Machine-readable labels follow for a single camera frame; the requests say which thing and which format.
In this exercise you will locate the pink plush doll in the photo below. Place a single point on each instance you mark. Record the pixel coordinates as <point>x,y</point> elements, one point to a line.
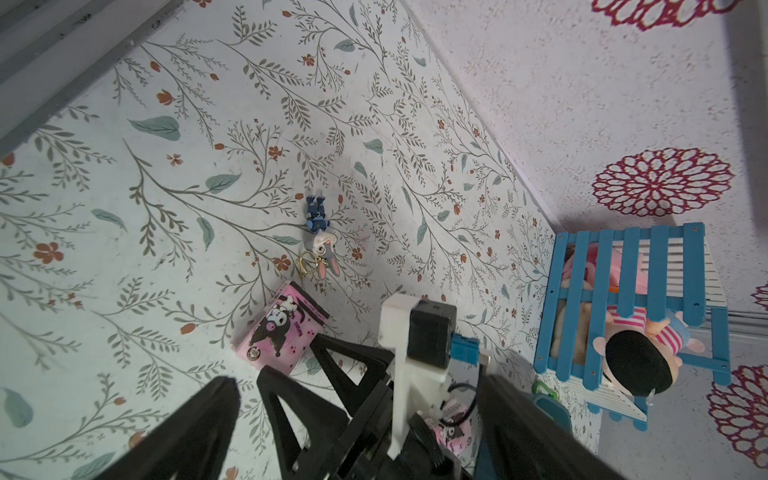
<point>615,267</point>

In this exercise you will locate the green carabiner keychain figure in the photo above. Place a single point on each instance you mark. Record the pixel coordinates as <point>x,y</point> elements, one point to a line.
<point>541,388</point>

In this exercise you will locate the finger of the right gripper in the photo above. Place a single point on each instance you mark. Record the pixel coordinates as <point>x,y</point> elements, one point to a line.
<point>354,370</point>
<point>305,426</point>

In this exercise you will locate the rabbit figure keychain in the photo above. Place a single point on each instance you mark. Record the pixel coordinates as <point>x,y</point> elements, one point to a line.
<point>319,256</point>

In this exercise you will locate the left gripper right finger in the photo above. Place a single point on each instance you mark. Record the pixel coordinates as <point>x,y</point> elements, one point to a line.
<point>519,441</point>

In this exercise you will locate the black haired plush doll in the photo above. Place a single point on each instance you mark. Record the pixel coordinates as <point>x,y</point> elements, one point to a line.
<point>641,357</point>

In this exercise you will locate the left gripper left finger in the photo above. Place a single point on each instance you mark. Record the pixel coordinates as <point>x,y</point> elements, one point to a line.
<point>192,443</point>

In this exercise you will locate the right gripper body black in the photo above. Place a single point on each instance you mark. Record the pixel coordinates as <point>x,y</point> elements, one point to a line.
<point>362,450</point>

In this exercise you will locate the pink kuromi pack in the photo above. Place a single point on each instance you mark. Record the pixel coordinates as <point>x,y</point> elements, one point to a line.
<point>455,430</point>

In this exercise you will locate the blue white toy crib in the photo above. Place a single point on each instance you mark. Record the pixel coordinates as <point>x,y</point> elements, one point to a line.
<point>626,310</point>

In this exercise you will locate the pink tissue pack left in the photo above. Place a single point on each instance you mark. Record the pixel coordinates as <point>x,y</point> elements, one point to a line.
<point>280,335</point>

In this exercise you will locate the teal storage box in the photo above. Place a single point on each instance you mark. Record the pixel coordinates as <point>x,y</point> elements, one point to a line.
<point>551,408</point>

